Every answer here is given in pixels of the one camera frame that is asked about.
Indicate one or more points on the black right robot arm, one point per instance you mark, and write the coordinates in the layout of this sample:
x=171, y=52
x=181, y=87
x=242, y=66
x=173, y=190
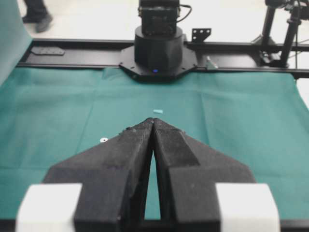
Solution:
x=160, y=18

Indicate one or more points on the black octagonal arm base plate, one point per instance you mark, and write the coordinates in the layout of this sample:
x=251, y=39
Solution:
x=157, y=59

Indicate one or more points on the black aluminium frame rail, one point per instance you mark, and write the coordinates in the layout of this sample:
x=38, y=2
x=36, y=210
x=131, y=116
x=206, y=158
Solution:
x=97, y=54

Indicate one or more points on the person's dark shoe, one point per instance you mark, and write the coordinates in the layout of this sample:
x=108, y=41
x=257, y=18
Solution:
x=37, y=14

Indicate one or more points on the black camera stand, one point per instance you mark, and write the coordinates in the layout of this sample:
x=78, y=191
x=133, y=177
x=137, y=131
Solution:
x=279, y=39

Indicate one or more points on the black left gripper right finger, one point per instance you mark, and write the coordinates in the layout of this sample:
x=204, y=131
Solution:
x=187, y=171

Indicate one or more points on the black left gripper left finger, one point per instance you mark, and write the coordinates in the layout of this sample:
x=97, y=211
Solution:
x=114, y=177

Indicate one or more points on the small white washer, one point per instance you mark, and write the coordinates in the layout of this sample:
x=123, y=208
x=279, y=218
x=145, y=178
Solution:
x=102, y=140

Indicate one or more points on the green table cloth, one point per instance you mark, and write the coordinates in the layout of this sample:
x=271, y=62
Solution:
x=258, y=118

